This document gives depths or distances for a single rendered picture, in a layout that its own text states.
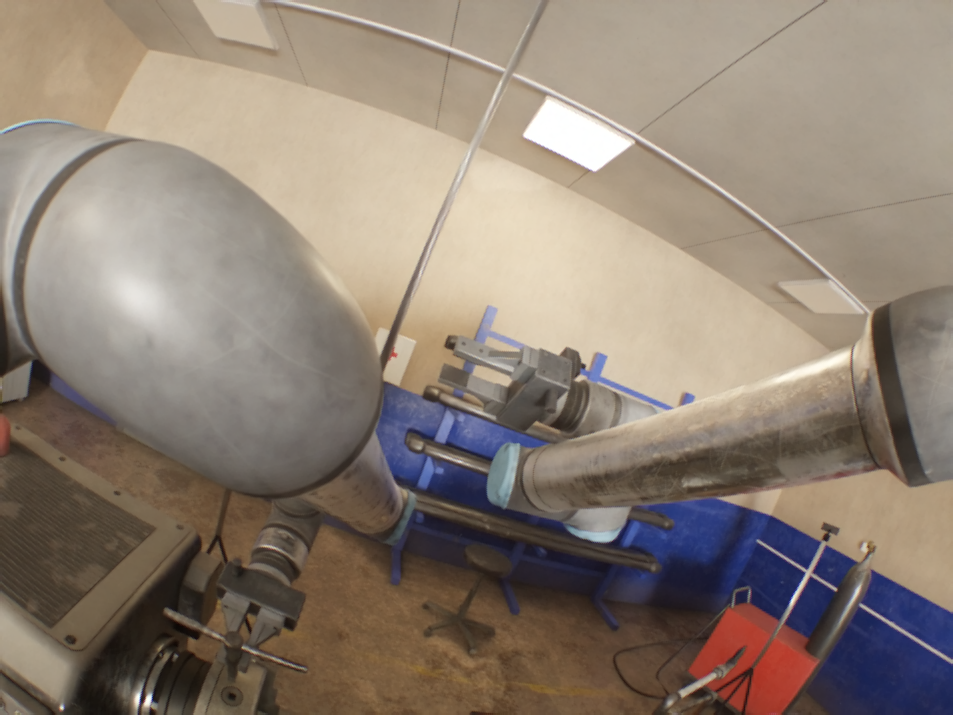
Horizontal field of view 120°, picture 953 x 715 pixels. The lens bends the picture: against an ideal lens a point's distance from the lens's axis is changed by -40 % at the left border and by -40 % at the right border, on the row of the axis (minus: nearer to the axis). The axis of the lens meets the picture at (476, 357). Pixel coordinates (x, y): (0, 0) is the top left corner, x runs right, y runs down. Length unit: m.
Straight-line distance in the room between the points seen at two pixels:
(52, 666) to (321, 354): 0.60
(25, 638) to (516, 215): 3.71
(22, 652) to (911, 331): 0.88
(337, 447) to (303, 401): 0.03
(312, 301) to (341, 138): 3.74
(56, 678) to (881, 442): 0.81
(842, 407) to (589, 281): 3.63
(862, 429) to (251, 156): 4.03
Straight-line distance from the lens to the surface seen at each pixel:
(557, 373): 0.58
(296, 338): 0.17
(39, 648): 0.71
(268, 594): 0.72
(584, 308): 3.84
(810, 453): 0.31
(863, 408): 0.29
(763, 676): 3.70
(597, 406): 0.63
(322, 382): 0.18
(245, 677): 0.86
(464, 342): 0.58
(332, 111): 4.02
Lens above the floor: 1.86
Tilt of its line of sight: 1 degrees down
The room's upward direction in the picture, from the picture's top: 22 degrees clockwise
